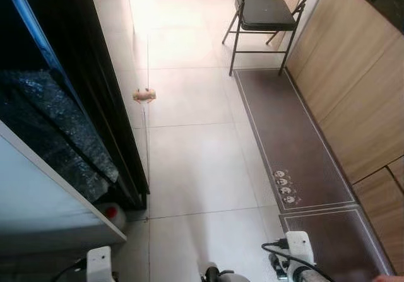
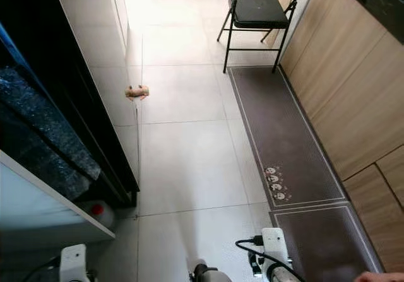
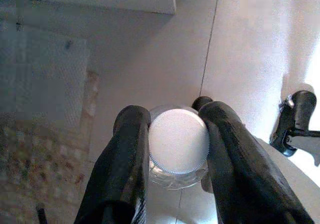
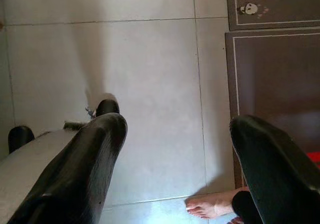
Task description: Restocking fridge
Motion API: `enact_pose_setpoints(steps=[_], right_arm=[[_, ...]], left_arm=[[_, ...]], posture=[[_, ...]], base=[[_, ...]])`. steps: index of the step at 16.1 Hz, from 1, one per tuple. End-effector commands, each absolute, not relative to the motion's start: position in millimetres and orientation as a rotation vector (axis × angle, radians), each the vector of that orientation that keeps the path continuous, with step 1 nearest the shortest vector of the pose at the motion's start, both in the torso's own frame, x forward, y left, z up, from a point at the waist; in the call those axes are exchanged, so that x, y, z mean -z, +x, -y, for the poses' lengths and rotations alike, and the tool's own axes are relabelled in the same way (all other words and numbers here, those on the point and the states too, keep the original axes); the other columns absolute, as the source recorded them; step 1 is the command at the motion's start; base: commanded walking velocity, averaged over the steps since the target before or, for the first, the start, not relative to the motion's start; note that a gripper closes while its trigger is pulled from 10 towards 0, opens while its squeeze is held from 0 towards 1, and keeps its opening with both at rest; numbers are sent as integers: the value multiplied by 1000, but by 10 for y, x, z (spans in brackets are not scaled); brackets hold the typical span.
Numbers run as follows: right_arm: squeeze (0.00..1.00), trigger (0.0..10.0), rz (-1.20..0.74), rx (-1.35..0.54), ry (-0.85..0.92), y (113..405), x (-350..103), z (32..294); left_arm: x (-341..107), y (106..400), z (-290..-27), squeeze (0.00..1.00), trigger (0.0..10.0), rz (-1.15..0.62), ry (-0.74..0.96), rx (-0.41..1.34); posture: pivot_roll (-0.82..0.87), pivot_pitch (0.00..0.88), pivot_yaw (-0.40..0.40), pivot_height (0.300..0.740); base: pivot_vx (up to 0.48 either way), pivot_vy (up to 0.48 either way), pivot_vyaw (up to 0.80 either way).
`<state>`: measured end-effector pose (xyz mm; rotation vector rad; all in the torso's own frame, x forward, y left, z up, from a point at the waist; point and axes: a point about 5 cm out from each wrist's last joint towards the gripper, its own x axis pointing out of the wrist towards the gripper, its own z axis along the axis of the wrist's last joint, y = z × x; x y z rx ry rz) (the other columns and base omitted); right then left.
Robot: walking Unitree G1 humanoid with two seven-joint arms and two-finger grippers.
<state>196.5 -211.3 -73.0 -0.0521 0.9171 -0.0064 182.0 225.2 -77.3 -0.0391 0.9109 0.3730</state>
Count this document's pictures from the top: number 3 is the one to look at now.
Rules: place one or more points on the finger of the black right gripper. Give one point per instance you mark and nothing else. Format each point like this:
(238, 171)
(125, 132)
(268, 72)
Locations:
(301, 111)

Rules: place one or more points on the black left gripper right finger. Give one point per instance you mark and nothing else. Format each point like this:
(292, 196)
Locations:
(245, 179)

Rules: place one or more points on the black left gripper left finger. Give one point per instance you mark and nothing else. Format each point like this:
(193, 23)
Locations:
(120, 171)

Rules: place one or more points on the clear water bottle white cap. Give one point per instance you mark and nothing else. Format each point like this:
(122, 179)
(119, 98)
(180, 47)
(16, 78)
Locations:
(178, 143)

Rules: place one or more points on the grey patterned floor mat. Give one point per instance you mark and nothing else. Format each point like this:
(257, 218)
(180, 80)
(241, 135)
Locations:
(30, 164)

